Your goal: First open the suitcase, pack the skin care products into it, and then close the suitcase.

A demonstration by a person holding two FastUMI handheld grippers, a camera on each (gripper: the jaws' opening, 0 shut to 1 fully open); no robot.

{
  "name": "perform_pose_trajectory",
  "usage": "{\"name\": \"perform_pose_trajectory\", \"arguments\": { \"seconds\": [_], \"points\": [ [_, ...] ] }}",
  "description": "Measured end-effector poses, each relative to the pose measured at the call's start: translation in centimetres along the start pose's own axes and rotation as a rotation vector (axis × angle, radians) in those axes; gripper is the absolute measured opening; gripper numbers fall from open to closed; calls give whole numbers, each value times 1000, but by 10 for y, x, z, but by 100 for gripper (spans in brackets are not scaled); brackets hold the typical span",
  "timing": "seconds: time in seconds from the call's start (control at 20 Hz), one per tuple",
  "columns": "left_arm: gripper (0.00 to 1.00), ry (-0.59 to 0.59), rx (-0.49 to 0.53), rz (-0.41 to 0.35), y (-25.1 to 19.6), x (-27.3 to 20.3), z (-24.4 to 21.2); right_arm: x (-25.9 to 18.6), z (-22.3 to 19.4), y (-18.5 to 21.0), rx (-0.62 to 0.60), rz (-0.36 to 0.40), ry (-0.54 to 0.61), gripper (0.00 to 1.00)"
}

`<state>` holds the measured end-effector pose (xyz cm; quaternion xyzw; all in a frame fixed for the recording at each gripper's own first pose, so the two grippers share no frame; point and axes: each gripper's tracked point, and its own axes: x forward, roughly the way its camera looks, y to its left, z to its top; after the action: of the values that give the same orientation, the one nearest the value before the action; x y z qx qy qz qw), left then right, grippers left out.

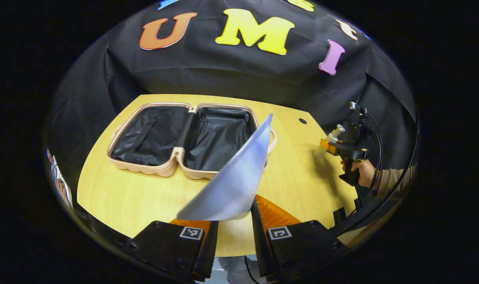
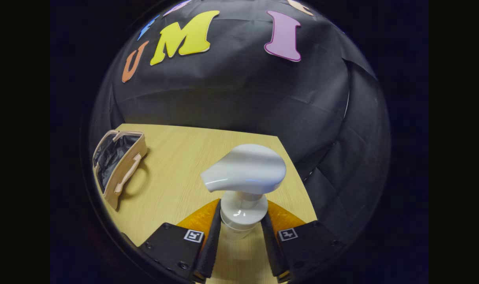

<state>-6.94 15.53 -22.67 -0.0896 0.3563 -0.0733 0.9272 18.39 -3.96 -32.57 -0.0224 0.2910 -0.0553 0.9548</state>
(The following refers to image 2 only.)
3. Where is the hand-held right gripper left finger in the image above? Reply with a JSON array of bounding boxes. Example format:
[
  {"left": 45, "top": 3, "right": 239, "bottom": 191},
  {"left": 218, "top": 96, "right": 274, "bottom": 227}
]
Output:
[{"left": 139, "top": 198, "right": 223, "bottom": 284}]

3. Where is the black backdrop cloth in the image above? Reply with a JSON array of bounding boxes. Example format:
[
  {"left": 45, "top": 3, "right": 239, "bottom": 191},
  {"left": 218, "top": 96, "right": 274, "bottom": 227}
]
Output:
[{"left": 89, "top": 0, "right": 391, "bottom": 245}]

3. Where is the small pink hard-shell suitcase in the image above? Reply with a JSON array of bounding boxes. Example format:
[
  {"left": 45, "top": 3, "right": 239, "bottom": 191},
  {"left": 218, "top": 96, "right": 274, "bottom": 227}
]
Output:
[{"left": 92, "top": 129, "right": 149, "bottom": 210}]

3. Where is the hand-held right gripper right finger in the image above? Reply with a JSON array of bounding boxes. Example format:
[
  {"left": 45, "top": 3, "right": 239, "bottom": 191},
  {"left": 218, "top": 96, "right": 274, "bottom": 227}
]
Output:
[{"left": 261, "top": 199, "right": 344, "bottom": 284}]

